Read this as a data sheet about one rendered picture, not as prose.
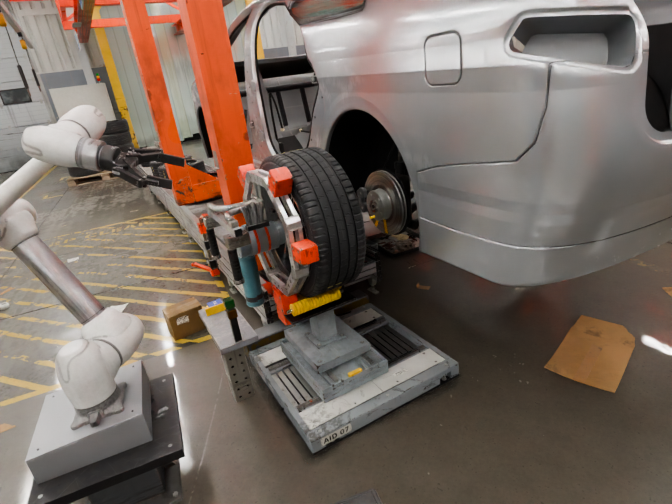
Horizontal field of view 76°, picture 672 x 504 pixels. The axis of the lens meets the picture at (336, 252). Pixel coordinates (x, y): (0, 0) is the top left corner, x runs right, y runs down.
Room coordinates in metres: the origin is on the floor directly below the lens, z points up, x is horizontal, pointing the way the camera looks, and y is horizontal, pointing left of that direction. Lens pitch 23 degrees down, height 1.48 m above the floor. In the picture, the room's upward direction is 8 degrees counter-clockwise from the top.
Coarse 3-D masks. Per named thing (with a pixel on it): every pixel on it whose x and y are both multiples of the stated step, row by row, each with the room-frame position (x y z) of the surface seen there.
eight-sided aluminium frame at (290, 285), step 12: (252, 180) 1.86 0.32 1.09; (264, 180) 1.72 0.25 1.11; (252, 192) 2.04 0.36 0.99; (276, 204) 1.64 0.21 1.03; (288, 204) 1.65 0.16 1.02; (288, 228) 1.58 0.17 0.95; (300, 228) 1.60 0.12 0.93; (288, 240) 1.59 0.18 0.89; (300, 240) 1.60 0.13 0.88; (264, 264) 1.94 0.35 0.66; (276, 264) 1.95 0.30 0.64; (300, 264) 1.61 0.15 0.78; (276, 276) 1.89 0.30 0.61; (300, 276) 1.59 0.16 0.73; (288, 288) 1.68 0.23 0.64; (300, 288) 1.71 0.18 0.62
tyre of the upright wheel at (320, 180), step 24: (264, 168) 1.95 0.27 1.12; (288, 168) 1.73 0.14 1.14; (312, 168) 1.74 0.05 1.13; (336, 168) 1.77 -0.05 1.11; (312, 192) 1.65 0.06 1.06; (336, 192) 1.68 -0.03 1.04; (312, 216) 1.59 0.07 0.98; (336, 216) 1.63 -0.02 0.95; (360, 216) 1.67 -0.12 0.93; (312, 240) 1.59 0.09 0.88; (336, 240) 1.60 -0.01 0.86; (360, 240) 1.65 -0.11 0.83; (312, 264) 1.63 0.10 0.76; (336, 264) 1.61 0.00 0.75; (360, 264) 1.68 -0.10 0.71; (312, 288) 1.66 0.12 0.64
